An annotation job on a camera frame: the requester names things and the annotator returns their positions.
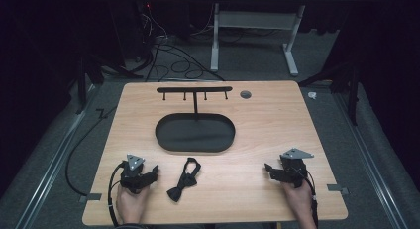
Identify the long black floor cable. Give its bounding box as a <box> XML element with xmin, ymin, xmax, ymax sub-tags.
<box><xmin>64</xmin><ymin>104</ymin><xmax>118</xmax><ymax>197</ymax></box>

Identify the black tripod stand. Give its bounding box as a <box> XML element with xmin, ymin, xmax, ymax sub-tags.
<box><xmin>74</xmin><ymin>53</ymin><xmax>144</xmax><ymax>115</ymax></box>
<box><xmin>297</xmin><ymin>62</ymin><xmax>362</xmax><ymax>127</ymax></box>

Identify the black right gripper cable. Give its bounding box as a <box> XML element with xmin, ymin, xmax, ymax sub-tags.
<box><xmin>294</xmin><ymin>167</ymin><xmax>320</xmax><ymax>229</ymax></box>

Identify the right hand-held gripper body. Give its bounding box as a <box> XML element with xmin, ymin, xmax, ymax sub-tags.
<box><xmin>275</xmin><ymin>148</ymin><xmax>315</xmax><ymax>189</ymax></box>

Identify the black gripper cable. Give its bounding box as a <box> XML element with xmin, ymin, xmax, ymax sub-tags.
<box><xmin>294</xmin><ymin>167</ymin><xmax>320</xmax><ymax>229</ymax></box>
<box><xmin>106</xmin><ymin>161</ymin><xmax>129</xmax><ymax>229</ymax></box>

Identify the tangle of black floor cables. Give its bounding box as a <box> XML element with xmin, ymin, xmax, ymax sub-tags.
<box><xmin>133</xmin><ymin>4</ymin><xmax>227</xmax><ymax>83</ymax></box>

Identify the black bow tie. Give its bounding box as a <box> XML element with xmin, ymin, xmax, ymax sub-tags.
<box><xmin>166</xmin><ymin>157</ymin><xmax>202</xmax><ymax>203</ymax></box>

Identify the metal floor rail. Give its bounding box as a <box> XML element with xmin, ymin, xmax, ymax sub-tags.
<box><xmin>331</xmin><ymin>89</ymin><xmax>412</xmax><ymax>229</ymax></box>
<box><xmin>14</xmin><ymin>84</ymin><xmax>100</xmax><ymax>229</ymax></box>

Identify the person's left hand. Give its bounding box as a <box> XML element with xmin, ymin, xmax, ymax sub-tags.
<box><xmin>116</xmin><ymin>184</ymin><xmax>151</xmax><ymax>225</ymax></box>

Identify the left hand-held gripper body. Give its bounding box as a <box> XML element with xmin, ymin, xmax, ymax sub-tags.
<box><xmin>120</xmin><ymin>154</ymin><xmax>152</xmax><ymax>194</ymax></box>

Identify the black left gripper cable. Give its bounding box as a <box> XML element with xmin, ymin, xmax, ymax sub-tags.
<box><xmin>106</xmin><ymin>161</ymin><xmax>129</xmax><ymax>229</ymax></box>

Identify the grey tape strip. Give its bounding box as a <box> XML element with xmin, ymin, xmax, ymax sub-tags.
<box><xmin>78</xmin><ymin>192</ymin><xmax>103</xmax><ymax>204</ymax></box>
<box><xmin>326</xmin><ymin>183</ymin><xmax>350</xmax><ymax>195</ymax></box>

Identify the grey metal desk frame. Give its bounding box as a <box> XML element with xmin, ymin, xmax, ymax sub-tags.
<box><xmin>210</xmin><ymin>3</ymin><xmax>307</xmax><ymax>77</ymax></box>

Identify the person's right hand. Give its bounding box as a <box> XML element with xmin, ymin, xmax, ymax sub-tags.
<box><xmin>281</xmin><ymin>180</ymin><xmax>315</xmax><ymax>223</ymax></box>

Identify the black hook rack with tray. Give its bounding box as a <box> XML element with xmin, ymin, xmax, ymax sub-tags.
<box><xmin>155</xmin><ymin>86</ymin><xmax>237</xmax><ymax>155</ymax></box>

